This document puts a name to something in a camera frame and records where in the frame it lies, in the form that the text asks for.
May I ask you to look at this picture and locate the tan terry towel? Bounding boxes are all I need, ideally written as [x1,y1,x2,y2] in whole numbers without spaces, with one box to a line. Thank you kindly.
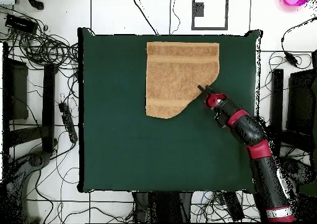
[145,41,220,119]

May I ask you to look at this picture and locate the dark flat panel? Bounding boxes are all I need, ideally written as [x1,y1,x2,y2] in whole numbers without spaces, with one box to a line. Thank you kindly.
[3,58,29,121]
[287,70,317,137]

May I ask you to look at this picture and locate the black flat box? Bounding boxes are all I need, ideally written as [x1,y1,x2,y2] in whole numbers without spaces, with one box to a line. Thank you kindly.
[221,191,246,222]

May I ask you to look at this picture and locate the black bar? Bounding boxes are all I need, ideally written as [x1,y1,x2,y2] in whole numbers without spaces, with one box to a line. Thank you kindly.
[41,62,59,153]
[269,69,285,158]

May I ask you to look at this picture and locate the dark green table cloth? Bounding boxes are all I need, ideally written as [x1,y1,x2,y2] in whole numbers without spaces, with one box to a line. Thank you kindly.
[77,27,263,194]

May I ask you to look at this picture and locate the grey chair base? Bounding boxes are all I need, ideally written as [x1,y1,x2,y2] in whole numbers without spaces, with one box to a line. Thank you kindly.
[279,156,316,187]
[4,149,54,223]

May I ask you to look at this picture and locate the black metal stand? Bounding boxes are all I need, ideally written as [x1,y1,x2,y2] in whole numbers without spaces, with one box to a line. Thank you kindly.
[132,191,194,223]

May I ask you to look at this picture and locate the pink round object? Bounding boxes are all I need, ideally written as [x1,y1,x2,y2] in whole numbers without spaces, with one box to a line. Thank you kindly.
[282,0,310,8]

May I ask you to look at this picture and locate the black power strip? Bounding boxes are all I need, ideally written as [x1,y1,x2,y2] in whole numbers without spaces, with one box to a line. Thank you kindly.
[58,101,79,144]

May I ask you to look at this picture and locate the small dark object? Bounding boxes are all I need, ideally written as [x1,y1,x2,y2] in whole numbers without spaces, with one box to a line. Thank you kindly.
[27,0,45,11]

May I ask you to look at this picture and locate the black rectangular box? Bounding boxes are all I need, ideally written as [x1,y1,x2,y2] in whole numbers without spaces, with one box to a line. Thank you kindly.
[4,13,38,34]

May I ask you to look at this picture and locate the grey rectangular floor frame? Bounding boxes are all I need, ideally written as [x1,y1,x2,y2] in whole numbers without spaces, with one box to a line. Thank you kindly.
[191,0,228,31]

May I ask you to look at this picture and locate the thin black cable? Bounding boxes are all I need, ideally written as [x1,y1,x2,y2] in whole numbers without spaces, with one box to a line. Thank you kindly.
[169,0,181,35]

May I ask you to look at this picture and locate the black cable with adapter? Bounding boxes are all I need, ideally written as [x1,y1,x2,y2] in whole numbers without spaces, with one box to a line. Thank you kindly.
[280,15,317,68]

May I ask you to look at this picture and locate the thick black cable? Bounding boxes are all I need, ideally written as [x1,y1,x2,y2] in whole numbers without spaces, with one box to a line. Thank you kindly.
[132,0,159,36]

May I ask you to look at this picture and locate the cable tangle with blue wire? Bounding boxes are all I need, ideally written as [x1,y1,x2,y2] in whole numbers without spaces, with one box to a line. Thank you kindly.
[191,191,225,222]

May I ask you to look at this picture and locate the tangled black cables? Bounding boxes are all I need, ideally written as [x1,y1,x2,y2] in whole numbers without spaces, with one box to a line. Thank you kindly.
[0,6,80,71]

